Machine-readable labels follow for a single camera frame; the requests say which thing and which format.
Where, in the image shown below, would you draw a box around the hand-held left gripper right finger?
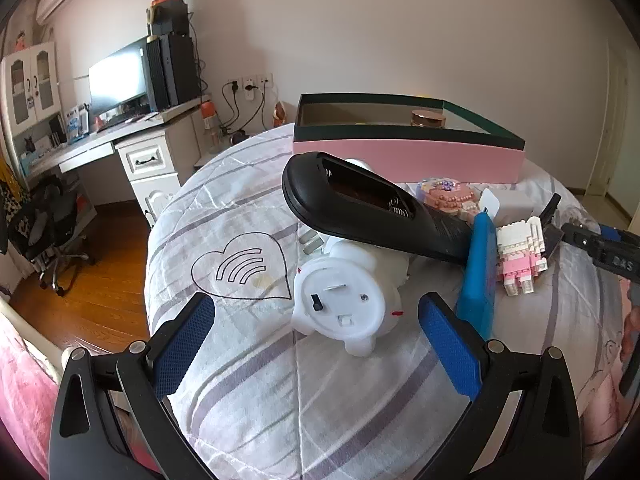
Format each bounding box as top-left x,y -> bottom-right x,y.
417,292 -> 583,480

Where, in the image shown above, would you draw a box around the black remote control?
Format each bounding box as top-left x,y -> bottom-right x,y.
281,152 -> 473,263

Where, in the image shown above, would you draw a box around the white charger adapter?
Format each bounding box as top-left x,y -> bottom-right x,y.
477,187 -> 533,226

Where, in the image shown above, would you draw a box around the white wall socket strip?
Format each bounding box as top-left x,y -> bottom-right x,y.
222,74 -> 275,100

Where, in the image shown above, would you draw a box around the white plug-in night light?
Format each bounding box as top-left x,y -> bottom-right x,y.
291,157 -> 416,358

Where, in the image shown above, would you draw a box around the pink brick cake model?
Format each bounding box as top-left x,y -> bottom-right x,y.
415,176 -> 481,221

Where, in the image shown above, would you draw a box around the black computer tower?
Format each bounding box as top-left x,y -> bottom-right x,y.
146,34 -> 201,111

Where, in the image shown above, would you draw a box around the black and red boxes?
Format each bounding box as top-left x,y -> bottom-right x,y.
147,0 -> 193,38

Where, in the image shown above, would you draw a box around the white desk with drawers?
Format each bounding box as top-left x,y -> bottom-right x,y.
20,95 -> 211,223

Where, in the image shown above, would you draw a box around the orange capped bottle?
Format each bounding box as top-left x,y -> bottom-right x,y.
200,101 -> 222,153

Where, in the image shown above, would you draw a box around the black computer monitor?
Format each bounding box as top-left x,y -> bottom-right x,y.
88,37 -> 151,122

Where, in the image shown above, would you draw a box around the copper lidded jar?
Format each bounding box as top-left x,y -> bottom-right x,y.
411,109 -> 447,129

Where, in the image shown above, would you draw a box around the pink box with green rim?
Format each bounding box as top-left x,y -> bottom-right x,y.
292,92 -> 527,184

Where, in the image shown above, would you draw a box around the black office chair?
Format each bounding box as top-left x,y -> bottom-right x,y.
7,175 -> 96,296

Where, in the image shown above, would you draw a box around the white glass door cabinet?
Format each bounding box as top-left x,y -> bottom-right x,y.
0,40 -> 63,137

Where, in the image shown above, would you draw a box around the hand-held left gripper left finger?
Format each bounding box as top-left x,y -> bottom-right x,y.
48,291 -> 217,480

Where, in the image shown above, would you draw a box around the white door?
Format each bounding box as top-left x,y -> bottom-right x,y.
585,35 -> 640,196

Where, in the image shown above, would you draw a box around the white and pink brick figure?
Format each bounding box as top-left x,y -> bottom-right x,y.
495,216 -> 548,297

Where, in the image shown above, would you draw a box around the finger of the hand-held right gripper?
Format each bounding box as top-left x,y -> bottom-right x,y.
560,222 -> 610,267
599,226 -> 640,250

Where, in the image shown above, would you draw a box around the pink fluffy blanket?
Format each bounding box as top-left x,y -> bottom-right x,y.
0,310 -> 63,443

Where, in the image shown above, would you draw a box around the blue rectangular case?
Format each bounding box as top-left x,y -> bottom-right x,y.
455,210 -> 498,338

